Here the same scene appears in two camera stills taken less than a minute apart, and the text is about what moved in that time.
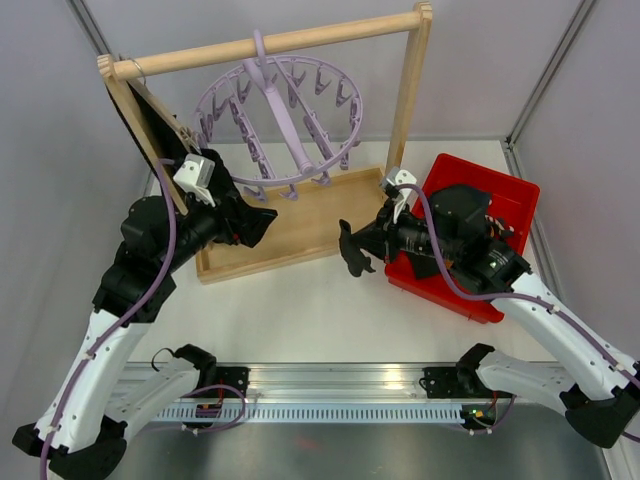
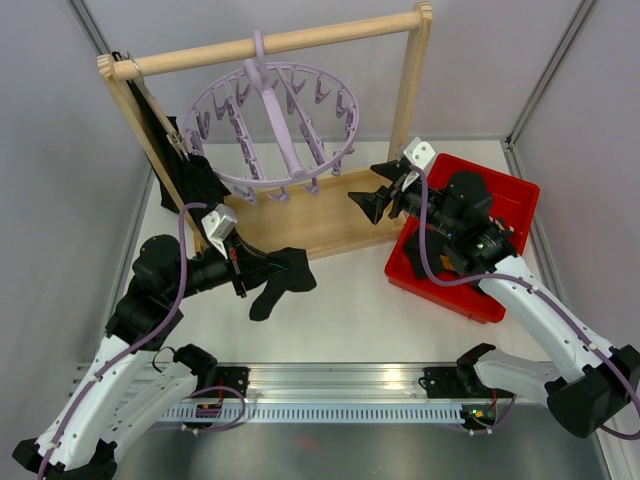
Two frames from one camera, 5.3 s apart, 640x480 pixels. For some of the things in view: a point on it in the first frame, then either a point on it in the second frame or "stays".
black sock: (351, 243) → (296, 277)
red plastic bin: (511, 213) stays
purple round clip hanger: (279, 121) stays
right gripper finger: (371, 239) → (373, 203)
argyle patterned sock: (497, 227) stays
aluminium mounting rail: (332, 383) stays
